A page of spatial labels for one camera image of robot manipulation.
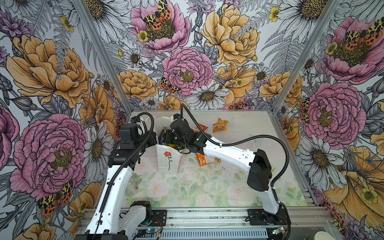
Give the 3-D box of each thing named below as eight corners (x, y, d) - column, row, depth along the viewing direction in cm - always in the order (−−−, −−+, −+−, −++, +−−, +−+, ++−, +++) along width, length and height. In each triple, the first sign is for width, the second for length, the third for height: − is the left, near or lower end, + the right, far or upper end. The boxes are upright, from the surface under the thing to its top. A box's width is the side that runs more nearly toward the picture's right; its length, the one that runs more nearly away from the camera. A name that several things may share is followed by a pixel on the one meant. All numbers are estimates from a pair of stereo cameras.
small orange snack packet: (212, 132, 110) (213, 130, 108) (211, 120, 118) (212, 118, 116) (228, 132, 110) (229, 130, 108) (226, 120, 118) (227, 118, 116)
